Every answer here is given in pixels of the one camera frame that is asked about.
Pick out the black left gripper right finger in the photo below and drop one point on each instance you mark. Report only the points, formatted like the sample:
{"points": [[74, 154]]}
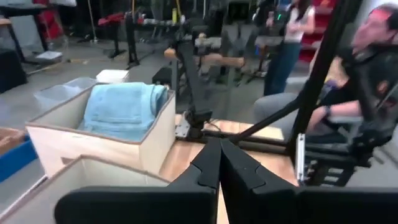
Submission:
{"points": [[264, 202]]}

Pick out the clear plastic bin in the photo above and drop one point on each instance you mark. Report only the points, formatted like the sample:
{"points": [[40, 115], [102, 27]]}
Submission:
{"points": [[59, 91]]}

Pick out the person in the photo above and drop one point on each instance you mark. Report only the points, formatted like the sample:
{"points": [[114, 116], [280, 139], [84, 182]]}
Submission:
{"points": [[376, 28], [286, 62]]}

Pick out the white mounting plate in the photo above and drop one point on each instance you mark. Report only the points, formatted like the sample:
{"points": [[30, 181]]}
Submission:
{"points": [[182, 127]]}

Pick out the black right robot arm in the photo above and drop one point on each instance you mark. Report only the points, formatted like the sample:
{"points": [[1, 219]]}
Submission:
{"points": [[194, 90]]}

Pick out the white lid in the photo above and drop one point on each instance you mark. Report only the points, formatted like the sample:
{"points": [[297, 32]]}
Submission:
{"points": [[112, 76]]}

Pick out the light blue denim jeans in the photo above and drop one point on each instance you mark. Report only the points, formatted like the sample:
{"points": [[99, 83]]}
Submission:
{"points": [[121, 109]]}

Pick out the blue plastic bin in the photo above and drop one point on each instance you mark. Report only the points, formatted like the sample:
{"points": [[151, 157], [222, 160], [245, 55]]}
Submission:
{"points": [[15, 160]]}

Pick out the white fabric storage basket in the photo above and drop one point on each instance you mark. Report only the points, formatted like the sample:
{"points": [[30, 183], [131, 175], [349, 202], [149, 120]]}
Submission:
{"points": [[93, 152]]}

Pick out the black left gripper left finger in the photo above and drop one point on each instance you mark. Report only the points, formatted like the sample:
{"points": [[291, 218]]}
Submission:
{"points": [[186, 202]]}

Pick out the white fabric basket labelled 200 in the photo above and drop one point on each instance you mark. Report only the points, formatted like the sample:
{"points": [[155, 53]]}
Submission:
{"points": [[87, 177]]}

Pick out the wooden workbench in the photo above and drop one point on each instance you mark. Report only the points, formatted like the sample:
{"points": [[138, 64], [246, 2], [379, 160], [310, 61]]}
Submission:
{"points": [[224, 60]]}

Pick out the black aluminium frame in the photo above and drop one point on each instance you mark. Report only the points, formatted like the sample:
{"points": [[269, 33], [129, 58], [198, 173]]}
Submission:
{"points": [[320, 71]]}

